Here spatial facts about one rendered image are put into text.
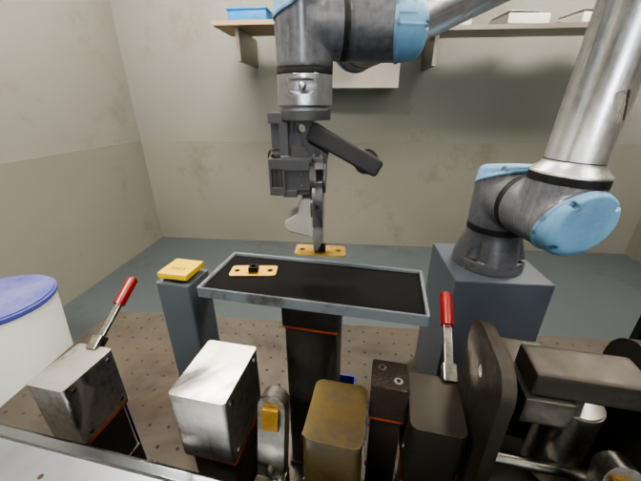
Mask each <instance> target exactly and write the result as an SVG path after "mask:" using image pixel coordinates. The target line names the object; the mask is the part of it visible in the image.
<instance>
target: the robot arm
mask: <svg viewBox="0 0 641 481"><path fill-rule="evenodd" d="M508 1H510V0H273V4H274V13H273V21H274V26H275V42H276V59H277V80H278V101H279V106H280V107H282V109H283V110H282V111H280V113H267V115H268V123H271V138H272V149H271V150H270V151H269V152H268V169H269V183H270V195H274V196H283V197H284V198H296V197H297V196H298V195H302V196H301V200H300V203H299V206H298V207H296V208H294V209H292V210H290V212H289V218H288V219H287V220H286V221H285V227H286V229H287V230H288V231H290V232H293V233H297V234H300V235H304V236H307V237H310V238H312V239H313V245H314V251H318V250H319V248H320V246H321V244H322V242H323V234H324V193H326V185H327V159H328V154H329V153H331V154H333V155H335V156H336V157H339V158H341V159H343V160H344V161H346V162H348V163H350V164H351V165H353V166H354V167H355V168H356V170H357V171H358V172H359V173H361V174H364V175H370V176H372V177H375V176H376V175H377V174H378V173H379V172H380V170H381V168H382V167H383V162H382V161H381V160H380V159H379V157H378V155H377V153H376V152H375V151H373V150H371V149H362V148H360V147H359V146H357V145H355V144H353V143H352V142H350V141H348V140H346V139H345V138H343V137H341V136H339V135H337V134H335V133H333V132H332V131H330V130H328V129H326V128H325V127H323V126H321V125H320V124H319V123H315V121H319V120H331V110H328V107H331V106H332V90H333V75H332V74H333V61H336V62H337V64H338V65H339V66H340V67H341V68H342V69H343V70H344V71H346V72H348V73H362V72H364V71H365V70H367V69H368V68H371V67H373V66H376V65H378V64H381V63H393V64H398V63H405V62H412V61H414V60H416V59H417V58H418V57H419V55H420V54H421V52H422V50H423V48H424V44H425V41H426V40H427V39H429V38H431V37H434V36H436V35H438V34H440V33H442V32H444V31H447V30H449V29H452V28H454V27H456V26H458V25H460V24H462V23H464V22H465V21H467V20H470V19H472V18H474V17H476V16H478V15H480V14H482V13H484V12H486V11H488V10H492V9H494V8H496V7H498V6H500V5H502V4H504V3H505V2H508ZM640 88H641V0H596V3H595V6H594V9H593V12H592V14H591V17H590V20H589V24H588V27H587V30H586V33H585V36H584V39H583V42H582V45H581V48H580V51H579V53H578V55H577V58H576V61H575V64H574V67H573V70H572V73H571V76H570V79H569V83H568V86H567V89H566V92H565V95H564V97H563V100H562V103H561V106H560V109H559V112H558V115H557V117H556V120H555V123H554V126H553V129H552V132H551V135H550V138H549V141H548V145H547V148H546V150H545V153H544V156H543V158H542V159H540V160H539V161H537V162H536V163H534V164H525V163H492V164H484V165H482V166H481V167H480V168H479V169H478V172H477V176H476V179H475V180H474V183H475V184H474V189H473V194H472V199H471V203H470V208H469V212H468V217H467V223H466V227H465V230H464V232H463V233H462V235H461V236H460V237H459V239H458V241H457V242H456V244H455V246H454V248H453V253H452V259H453V260H454V261H455V262H456V263H457V264H459V265H460V266H461V267H462V268H464V269H466V270H469V271H471V272H474V273H477V274H480V275H484V276H489V277H496V278H510V277H515V276H518V275H520V274H521V273H522V272H523V270H524V267H525V263H526V257H525V248H524V240H526V241H528V242H530V243H531V244H532V245H533V246H535V247H537V248H539V249H543V250H546V251H548V252H549V253H551V254H553V255H557V256H572V255H577V254H580V253H583V252H586V251H588V250H590V249H591V248H592V247H593V246H596V245H597V244H599V243H600V242H601V241H603V240H604V239H605V238H606V237H607V236H608V235H609V234H610V233H611V231H612V230H613V229H614V227H615V226H616V224H617V222H618V221H619V218H620V214H621V208H620V207H618V206H619V205H620V203H619V201H618V200H617V199H616V198H615V197H614V196H613V195H612V194H610V188H611V186H612V185H613V182H614V179H615V177H614V176H613V175H612V173H611V172H610V170H609V167H608V164H609V161H610V158H611V155H612V153H613V151H614V148H615V146H616V144H617V141H618V139H619V137H620V135H621V133H622V131H623V128H624V126H625V124H626V121H627V119H628V116H629V114H630V112H631V108H632V106H633V103H634V101H635V99H636V97H637V95H638V93H639V90H640ZM300 124H302V125H304V127H305V132H301V131H300V129H299V126H300ZM271 151H272V154H271ZM328 152H329V153H328ZM269 154H270V157H269Z"/></svg>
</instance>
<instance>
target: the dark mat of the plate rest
mask: <svg viewBox="0 0 641 481"><path fill-rule="evenodd" d="M250 263H258V265H276V266H277V267H278V271H277V275H276V276H275V277H230V276H229V273H230V271H231V270H232V268H233V266H235V265H249V264H250ZM203 287H209V288H216V289H224V290H232V291H239V292H247V293H255V294H262V295H270V296H278V297H285V298H293V299H301V300H308V301H316V302H324V303H338V304H346V305H355V306H362V307H370V308H378V309H385V310H393V311H401V312H408V313H416V314H424V315H425V310H424V298H423V292H422V287H421V280H420V274H414V273H404V272H395V271H385V270H376V269H366V268H357V267H347V266H338V265H329V264H319V263H310V262H300V261H282V260H272V259H263V258H253V257H243V256H234V257H233V258H232V259H231V260H230V261H229V262H228V263H227V264H226V265H225V266H224V267H223V268H222V269H221V270H220V271H219V272H218V273H217V274H216V275H215V276H214V277H213V278H212V279H211V280H209V281H208V282H207V283H206V284H205V285H204V286H203Z"/></svg>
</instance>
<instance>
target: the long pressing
mask: <svg viewBox="0 0 641 481"><path fill-rule="evenodd" d="M41 474H44V476H43V477H42V478H41V479H39V480H37V478H38V476H40V475H41ZM0 481H228V480H224V479H220V478H216V477H214V476H210V475H206V474H202V473H198V472H194V471H187V470H184V469H180V468H176V467H172V466H168V465H164V464H160V463H157V462H153V461H149V460H145V459H141V458H137V457H133V456H130V455H126V454H122V453H118V452H114V451H111V450H104V449H101V448H97V447H93V446H89V445H85V444H81V443H77V442H74V441H70V440H66V439H62V438H58V437H54V436H50V435H47V434H43V433H39V432H35V431H31V430H27V429H21V428H17V427H13V426H10V425H6V424H2V423H0Z"/></svg>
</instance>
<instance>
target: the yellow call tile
mask: <svg viewBox="0 0 641 481"><path fill-rule="evenodd" d="M203 266H204V262H203V261H193V260H183V259H176V260H174V261H172V262H171V263H170V264H168V265H167V266H165V267H164V268H163V269H161V270H160V271H158V272H157V275H158V277H159V278H163V279H171V280H179V281H188V280H189V279H190V278H191V277H193V276H194V275H195V273H196V272H197V271H199V270H200V269H201V268H202V267H203Z"/></svg>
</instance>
